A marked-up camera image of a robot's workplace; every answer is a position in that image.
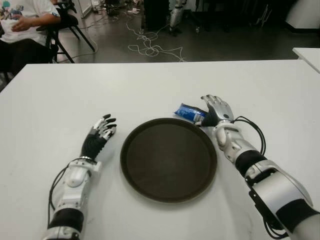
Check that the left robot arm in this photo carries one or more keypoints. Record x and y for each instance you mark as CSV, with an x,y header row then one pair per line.
x,y
72,195

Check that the round dark brown tray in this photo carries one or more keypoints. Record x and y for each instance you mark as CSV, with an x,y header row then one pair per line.
x,y
168,160

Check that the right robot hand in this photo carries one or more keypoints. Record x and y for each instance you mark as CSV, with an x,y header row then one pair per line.
x,y
220,110

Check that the white power strip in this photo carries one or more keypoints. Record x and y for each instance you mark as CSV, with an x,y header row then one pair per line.
x,y
135,10

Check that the black cabinet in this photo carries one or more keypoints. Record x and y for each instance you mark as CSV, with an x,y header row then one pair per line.
x,y
156,15

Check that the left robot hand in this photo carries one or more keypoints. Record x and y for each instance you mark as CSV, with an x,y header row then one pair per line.
x,y
93,146

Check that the black folding chair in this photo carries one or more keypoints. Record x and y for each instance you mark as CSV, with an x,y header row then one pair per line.
x,y
66,18

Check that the white side table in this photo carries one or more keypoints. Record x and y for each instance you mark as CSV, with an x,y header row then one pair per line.
x,y
310,56

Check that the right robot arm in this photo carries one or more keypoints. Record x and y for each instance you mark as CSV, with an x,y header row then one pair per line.
x,y
270,185

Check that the seated person white t-shirt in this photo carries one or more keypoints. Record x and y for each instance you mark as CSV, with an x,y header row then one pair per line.
x,y
20,35

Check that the silver folding frame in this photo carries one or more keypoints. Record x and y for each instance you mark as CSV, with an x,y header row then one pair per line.
x,y
263,15

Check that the white framed panel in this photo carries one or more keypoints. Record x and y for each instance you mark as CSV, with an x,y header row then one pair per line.
x,y
85,7

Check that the blue Oreo packet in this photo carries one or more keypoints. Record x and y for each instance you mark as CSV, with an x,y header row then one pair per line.
x,y
188,112

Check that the white column black base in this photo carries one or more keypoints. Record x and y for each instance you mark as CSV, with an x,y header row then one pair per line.
x,y
305,12

